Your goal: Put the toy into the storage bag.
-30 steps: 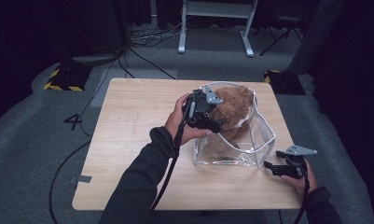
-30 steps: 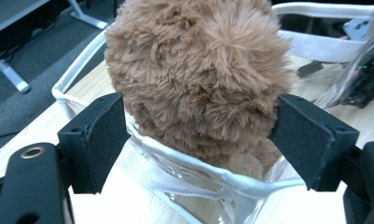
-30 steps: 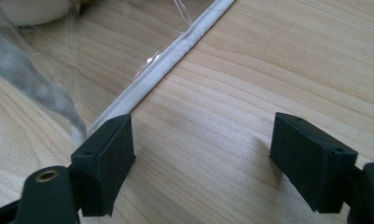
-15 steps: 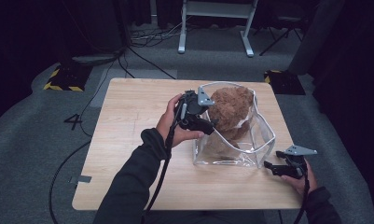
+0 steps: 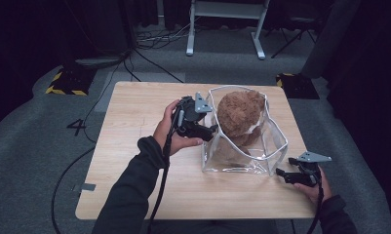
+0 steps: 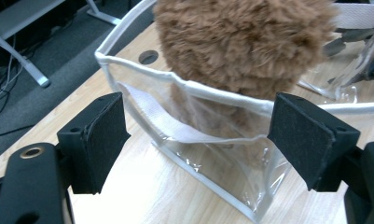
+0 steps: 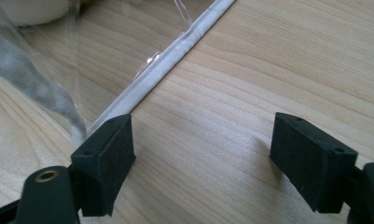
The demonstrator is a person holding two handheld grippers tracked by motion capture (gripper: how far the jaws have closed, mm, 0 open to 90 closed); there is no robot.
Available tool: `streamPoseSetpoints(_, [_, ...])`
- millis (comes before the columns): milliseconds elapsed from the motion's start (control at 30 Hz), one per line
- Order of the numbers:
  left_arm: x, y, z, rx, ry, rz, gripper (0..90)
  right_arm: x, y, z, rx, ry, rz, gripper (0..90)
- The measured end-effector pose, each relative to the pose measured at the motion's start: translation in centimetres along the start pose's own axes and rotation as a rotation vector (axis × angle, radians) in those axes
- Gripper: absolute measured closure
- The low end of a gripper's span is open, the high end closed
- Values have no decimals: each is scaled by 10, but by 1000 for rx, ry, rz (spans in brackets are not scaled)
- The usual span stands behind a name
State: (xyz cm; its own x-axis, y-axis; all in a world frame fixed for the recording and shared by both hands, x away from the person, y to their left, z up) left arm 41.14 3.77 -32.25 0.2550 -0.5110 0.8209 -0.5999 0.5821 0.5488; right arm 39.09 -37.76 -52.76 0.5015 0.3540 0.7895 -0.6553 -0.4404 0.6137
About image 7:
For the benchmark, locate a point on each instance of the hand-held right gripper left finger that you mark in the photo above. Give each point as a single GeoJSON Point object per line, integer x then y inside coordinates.
{"type": "Point", "coordinates": [105, 168]}

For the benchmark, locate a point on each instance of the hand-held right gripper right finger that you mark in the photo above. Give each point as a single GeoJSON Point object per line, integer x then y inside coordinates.
{"type": "Point", "coordinates": [312, 168]}

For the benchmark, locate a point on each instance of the clear plastic bag white trim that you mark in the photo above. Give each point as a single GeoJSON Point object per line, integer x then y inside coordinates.
{"type": "Point", "coordinates": [156, 70]}

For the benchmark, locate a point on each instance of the brown teddy bear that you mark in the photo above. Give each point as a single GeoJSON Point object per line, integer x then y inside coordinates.
{"type": "Point", "coordinates": [32, 11]}

